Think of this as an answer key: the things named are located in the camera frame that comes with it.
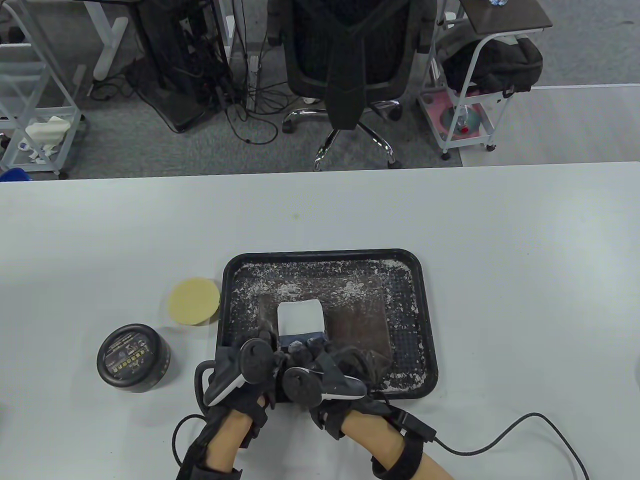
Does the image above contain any black cable bundle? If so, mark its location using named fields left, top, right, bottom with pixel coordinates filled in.
left=200, top=50, right=301, bottom=146

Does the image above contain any person's right hand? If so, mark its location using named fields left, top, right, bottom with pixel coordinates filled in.
left=280, top=337, right=401, bottom=441

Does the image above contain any clear bottle with red cap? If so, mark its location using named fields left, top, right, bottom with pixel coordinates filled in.
left=452, top=105, right=481, bottom=133

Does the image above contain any white metal shelf rack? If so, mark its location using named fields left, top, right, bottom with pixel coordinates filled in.
left=0, top=0, right=88, bottom=180

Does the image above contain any person's left hand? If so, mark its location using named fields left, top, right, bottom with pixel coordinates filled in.
left=205, top=330, right=281, bottom=448

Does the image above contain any person's right forearm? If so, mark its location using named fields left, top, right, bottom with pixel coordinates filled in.
left=342, top=407, right=453, bottom=480

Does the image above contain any white power strip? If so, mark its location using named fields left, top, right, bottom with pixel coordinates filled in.
left=248, top=55, right=259, bottom=113

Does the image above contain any pink cart shelf mat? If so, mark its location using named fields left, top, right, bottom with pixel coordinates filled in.
left=422, top=92, right=488, bottom=141

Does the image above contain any black leather care cream jar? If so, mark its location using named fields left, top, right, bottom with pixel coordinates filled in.
left=96, top=323, right=172, bottom=394

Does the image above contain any black white tracking controller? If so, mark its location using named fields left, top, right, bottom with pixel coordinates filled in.
left=282, top=350, right=368, bottom=408
left=195, top=339, right=281, bottom=407

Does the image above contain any black backpack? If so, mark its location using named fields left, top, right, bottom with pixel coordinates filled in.
left=442, top=36, right=544, bottom=98

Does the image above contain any white foam block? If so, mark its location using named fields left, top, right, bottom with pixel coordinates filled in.
left=25, top=116, right=69, bottom=146

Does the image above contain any white and brown applicator pad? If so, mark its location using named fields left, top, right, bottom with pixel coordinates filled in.
left=276, top=299, right=326, bottom=346

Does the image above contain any yellow round sponge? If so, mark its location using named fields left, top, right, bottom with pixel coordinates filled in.
left=167, top=277, right=222, bottom=327

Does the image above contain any black computer tower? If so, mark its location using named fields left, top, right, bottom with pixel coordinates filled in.
left=137, top=0, right=233, bottom=133

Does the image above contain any black mesh office chair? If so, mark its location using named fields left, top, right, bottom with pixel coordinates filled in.
left=265, top=0, right=438, bottom=172

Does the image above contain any brown leather bag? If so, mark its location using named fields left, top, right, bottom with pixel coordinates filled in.
left=257, top=292, right=393, bottom=388

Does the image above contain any white desk leg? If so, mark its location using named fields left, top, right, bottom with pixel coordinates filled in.
left=82, top=0, right=130, bottom=81

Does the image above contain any black plastic tray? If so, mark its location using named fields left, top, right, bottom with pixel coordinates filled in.
left=215, top=248, right=440, bottom=403

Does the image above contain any person's left forearm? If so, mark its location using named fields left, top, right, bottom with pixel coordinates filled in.
left=205, top=412, right=253, bottom=471

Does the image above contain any white rolling cart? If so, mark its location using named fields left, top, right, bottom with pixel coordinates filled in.
left=417, top=22, right=543, bottom=161

